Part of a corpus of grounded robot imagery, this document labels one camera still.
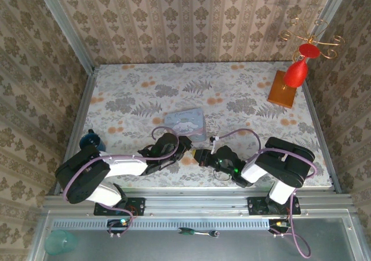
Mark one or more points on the cartoon dog tin box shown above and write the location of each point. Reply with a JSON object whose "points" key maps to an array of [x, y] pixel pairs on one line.
{"points": [[185, 123]]}

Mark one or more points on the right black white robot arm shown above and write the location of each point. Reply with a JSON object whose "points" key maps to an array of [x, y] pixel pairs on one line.
{"points": [[290, 162]]}

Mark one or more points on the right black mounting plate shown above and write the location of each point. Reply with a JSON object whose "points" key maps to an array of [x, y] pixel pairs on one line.
{"points": [[256, 206]]}

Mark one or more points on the black mounting plate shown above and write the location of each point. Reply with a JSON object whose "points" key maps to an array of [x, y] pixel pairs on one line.
{"points": [[136, 206], [256, 206]]}

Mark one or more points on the floral table mat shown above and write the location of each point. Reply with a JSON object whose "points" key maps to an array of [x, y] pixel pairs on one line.
{"points": [[188, 81]]}

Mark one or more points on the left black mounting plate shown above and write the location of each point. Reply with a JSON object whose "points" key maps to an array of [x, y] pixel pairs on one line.
{"points": [[136, 206]]}

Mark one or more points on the dark blue cup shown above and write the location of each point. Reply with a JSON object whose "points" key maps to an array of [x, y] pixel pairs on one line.
{"points": [[90, 140]]}

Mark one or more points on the right small connector board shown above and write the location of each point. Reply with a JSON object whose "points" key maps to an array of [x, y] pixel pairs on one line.
{"points": [[278, 224]]}

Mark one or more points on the small connector board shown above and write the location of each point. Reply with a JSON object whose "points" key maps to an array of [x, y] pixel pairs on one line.
{"points": [[117, 223], [278, 224]]}

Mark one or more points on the left small connector board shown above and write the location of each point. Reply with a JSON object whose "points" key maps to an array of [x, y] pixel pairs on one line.
{"points": [[117, 223]]}

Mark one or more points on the grey metal bench plate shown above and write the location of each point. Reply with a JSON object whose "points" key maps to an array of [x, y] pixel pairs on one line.
{"points": [[174, 248]]}

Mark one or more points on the red wine glass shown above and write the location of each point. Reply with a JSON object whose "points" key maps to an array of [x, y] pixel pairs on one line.
{"points": [[295, 74]]}

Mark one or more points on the teal plastic cup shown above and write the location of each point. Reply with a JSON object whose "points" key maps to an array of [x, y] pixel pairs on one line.
{"points": [[59, 242]]}

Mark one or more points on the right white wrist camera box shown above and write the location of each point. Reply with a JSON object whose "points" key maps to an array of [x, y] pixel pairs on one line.
{"points": [[214, 143]]}

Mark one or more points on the aluminium frame rail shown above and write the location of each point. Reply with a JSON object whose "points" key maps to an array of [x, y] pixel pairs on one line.
{"points": [[197, 200]]}

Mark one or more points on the aluminium frame post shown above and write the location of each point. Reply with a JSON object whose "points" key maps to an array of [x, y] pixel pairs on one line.
{"points": [[333, 11], [66, 26]]}

